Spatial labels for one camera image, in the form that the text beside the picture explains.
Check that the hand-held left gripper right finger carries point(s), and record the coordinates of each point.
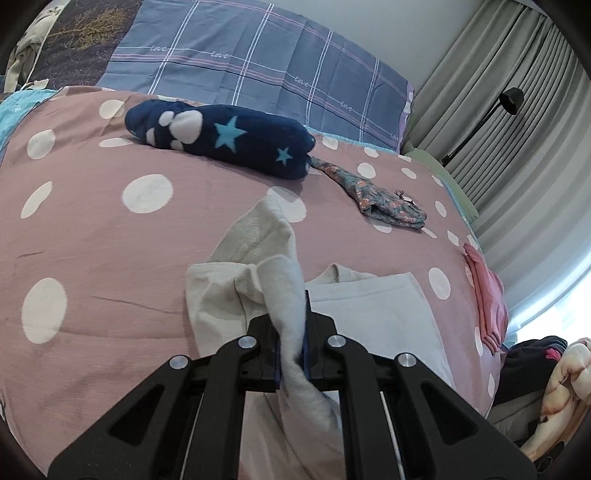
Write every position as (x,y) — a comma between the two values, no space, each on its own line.
(318,350)

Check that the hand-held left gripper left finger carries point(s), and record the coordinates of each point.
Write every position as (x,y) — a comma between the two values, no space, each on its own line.
(265,350)

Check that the cream small garment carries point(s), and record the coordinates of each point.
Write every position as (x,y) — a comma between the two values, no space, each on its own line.
(217,295)

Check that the dark clothes pile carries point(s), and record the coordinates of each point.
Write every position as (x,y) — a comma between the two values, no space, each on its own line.
(531,369)

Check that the pile of clothes beside bed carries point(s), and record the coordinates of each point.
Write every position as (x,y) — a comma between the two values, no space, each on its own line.
(568,392)

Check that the beige clothes pile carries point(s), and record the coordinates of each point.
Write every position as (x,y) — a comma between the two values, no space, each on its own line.
(23,50)

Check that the folded floral cloth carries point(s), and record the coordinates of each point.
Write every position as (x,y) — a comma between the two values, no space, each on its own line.
(383,205)

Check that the pink polka dot bedspread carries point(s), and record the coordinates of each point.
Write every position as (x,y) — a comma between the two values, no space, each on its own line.
(115,258)

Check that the folded pink cloth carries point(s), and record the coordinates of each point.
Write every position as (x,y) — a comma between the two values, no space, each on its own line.
(491,300)

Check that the navy star fleece garment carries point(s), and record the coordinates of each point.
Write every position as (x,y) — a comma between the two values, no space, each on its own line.
(249,143)

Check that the green bed sheet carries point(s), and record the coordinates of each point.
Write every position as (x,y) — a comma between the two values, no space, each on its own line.
(438,170)

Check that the grey curtain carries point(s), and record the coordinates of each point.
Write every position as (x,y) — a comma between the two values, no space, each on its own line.
(531,161)

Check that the blue plaid pillow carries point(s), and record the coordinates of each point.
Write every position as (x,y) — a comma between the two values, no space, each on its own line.
(231,46)

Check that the black floor lamp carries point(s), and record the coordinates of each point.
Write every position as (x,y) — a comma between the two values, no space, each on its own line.
(511,99)

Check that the light blue blanket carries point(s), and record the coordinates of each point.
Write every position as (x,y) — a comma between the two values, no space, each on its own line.
(14,115)

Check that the dark tree print pillow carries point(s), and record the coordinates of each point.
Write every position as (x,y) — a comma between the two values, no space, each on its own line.
(83,41)

